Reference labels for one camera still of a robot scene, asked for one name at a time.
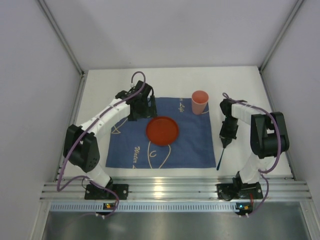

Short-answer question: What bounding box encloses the orange plastic plate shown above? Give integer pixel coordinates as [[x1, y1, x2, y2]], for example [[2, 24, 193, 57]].
[[145, 116, 179, 147]]

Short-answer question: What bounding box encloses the pink plastic cup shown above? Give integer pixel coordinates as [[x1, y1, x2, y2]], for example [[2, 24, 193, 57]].
[[191, 90, 209, 115]]

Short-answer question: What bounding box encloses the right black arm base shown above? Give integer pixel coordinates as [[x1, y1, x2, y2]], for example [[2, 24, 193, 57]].
[[216, 182, 264, 201]]

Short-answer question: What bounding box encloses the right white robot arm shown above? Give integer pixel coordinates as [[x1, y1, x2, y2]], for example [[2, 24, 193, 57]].
[[216, 96, 290, 201]]

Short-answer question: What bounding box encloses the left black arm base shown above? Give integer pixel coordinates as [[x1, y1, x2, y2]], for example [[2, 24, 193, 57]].
[[84, 183, 129, 200]]

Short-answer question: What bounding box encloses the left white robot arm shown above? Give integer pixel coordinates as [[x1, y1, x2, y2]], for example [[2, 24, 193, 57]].
[[63, 80, 157, 188]]

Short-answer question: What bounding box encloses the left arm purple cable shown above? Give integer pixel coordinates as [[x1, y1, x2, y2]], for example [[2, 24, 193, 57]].
[[56, 71, 148, 218]]

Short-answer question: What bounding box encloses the aluminium frame rail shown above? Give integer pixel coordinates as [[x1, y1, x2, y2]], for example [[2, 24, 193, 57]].
[[40, 177, 312, 202]]

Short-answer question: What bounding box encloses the perforated grey cable duct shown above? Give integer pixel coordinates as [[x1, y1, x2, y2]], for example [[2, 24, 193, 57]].
[[50, 202, 251, 213]]

